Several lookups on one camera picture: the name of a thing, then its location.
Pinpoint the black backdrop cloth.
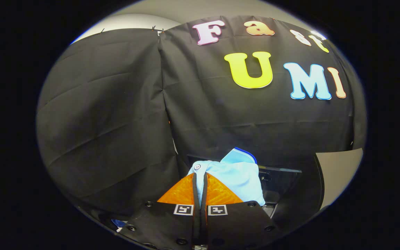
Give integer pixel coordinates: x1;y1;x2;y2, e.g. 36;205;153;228
36;16;367;223

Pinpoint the beige cabinet with dark top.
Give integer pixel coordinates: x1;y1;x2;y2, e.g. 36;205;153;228
304;148;364;216

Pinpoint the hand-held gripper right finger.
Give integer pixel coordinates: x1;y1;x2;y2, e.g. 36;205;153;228
200;173;280;249

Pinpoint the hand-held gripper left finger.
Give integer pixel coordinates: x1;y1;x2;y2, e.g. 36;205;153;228
117;173;200;249

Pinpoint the light blue polo shirt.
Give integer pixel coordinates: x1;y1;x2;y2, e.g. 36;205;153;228
111;147;266;232

